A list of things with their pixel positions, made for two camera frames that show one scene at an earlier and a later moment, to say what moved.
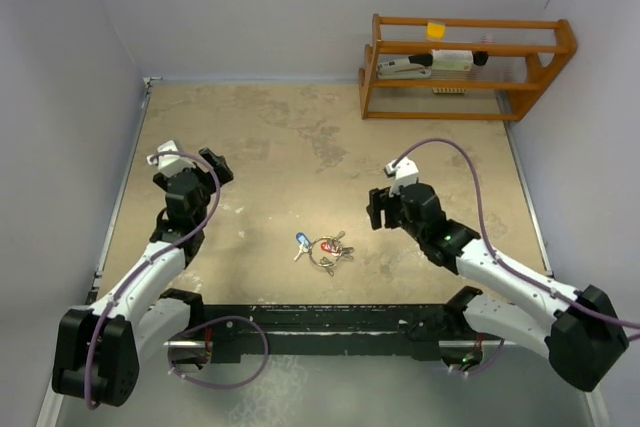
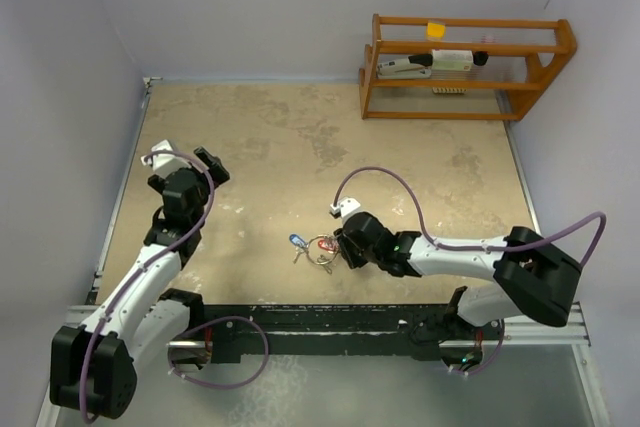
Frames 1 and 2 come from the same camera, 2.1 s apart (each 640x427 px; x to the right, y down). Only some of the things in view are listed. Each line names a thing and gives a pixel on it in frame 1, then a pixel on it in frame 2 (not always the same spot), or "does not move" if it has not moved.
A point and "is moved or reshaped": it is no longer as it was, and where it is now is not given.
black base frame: (230, 328) does not move
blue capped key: (304, 242) is moved or reshaped
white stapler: (413, 67) does not move
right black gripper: (379, 200) -> (345, 244)
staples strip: (449, 90) does not move
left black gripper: (217, 162) does not move
